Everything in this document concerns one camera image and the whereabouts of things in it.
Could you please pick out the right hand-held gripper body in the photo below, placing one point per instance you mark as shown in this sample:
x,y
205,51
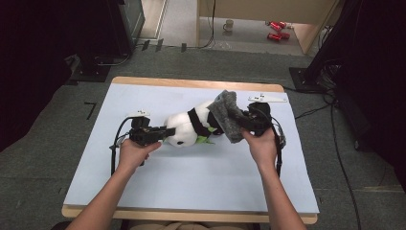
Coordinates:
x,y
260,119

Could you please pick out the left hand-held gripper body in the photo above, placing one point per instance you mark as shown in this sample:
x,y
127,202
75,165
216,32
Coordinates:
x,y
143,134

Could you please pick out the grey fuzzy cloth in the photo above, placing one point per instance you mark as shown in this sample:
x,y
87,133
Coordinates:
x,y
228,115

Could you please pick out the panda plush toy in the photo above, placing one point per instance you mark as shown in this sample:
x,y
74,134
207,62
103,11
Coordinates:
x,y
185,129

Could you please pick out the person's left hand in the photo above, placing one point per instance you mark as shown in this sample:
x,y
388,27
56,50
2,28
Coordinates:
x,y
134,155

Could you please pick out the person's right hand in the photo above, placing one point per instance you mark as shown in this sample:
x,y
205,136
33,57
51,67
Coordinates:
x,y
261,148

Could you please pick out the light blue table mat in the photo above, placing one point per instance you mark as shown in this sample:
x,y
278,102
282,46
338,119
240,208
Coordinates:
x,y
191,185

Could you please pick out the red can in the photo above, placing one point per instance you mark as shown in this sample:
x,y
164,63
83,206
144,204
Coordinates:
x,y
274,37
285,35
282,24
275,27

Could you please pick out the beige mug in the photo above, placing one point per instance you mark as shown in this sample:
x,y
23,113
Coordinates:
x,y
228,25

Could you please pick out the black cabinet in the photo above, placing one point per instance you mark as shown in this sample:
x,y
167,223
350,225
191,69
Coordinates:
x,y
121,25

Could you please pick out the black flat base plate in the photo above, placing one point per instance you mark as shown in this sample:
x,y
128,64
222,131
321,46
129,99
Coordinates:
x,y
91,73

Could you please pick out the black stand with base plate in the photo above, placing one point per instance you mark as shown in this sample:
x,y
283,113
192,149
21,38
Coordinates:
x,y
322,51

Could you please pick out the light wooden furniture frame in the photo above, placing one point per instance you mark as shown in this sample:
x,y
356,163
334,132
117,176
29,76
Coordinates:
x,y
255,9

